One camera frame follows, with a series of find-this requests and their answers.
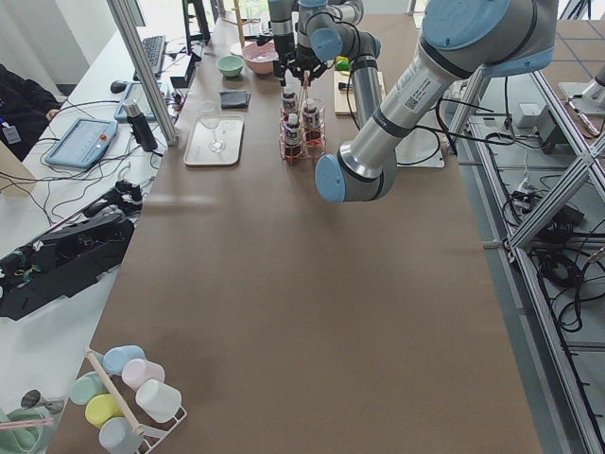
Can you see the green cup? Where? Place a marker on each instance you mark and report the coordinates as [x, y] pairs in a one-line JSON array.
[[87, 387]]

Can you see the blue teach pendant near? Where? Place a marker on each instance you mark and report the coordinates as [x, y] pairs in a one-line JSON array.
[[84, 144]]

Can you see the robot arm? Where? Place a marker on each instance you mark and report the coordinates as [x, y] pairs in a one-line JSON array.
[[308, 35], [501, 38]]

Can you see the grey folded cloth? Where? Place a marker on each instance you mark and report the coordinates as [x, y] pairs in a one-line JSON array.
[[235, 99]]

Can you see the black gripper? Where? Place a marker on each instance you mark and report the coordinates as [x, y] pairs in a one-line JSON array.
[[285, 47], [303, 57]]

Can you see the tea bottle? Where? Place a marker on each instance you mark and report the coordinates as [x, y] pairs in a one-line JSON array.
[[292, 136], [289, 102], [311, 120]]

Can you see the clear wine glass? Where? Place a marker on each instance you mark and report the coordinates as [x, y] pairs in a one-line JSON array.
[[210, 119]]

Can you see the blue teach pendant far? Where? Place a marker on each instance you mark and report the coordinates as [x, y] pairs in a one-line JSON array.
[[133, 92]]

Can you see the aluminium frame post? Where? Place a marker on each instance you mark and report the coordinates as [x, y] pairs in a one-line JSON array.
[[125, 23]]

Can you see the white cup rack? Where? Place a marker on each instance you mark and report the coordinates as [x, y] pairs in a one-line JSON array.
[[153, 433]]

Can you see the green bowl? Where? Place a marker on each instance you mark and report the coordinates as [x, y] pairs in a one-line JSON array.
[[230, 66]]

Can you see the grey cup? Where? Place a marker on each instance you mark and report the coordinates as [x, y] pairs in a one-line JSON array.
[[117, 437]]

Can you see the black thermos bottle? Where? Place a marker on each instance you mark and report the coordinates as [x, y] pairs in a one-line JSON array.
[[140, 127]]

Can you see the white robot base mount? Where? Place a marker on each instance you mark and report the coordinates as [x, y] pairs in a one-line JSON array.
[[421, 148]]

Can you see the blue cup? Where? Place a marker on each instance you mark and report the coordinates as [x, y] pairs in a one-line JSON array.
[[117, 357]]

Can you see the cream serving tray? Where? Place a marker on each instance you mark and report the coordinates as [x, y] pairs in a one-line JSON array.
[[230, 130]]

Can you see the pink cup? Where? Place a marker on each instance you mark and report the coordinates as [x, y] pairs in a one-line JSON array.
[[138, 371]]

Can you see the bamboo cutting board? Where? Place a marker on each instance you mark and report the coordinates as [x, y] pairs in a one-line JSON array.
[[344, 103]]

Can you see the black computer mouse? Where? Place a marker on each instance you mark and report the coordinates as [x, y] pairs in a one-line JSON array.
[[118, 86]]

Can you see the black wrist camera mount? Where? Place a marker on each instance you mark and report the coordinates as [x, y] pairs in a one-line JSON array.
[[264, 37]]

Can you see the black keyboard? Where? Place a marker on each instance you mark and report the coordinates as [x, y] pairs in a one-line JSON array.
[[154, 47]]

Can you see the white cup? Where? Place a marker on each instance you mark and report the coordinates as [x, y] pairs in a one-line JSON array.
[[158, 400]]

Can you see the pink bowl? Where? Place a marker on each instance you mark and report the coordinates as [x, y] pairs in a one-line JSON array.
[[260, 58]]

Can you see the steel jigger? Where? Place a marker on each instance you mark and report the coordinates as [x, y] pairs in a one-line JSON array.
[[34, 399]]

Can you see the copper wire bottle basket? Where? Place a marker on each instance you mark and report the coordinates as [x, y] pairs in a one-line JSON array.
[[302, 124]]

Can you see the grey power box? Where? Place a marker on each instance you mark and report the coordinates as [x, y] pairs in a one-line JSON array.
[[538, 119]]

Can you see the seated person in black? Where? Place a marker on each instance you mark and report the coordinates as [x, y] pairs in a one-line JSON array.
[[26, 110]]

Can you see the blue teach pendant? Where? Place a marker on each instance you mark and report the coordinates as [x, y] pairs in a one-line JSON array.
[[133, 92], [84, 144]]

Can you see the yellow cup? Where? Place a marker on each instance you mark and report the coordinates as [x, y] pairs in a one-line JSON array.
[[101, 409]]

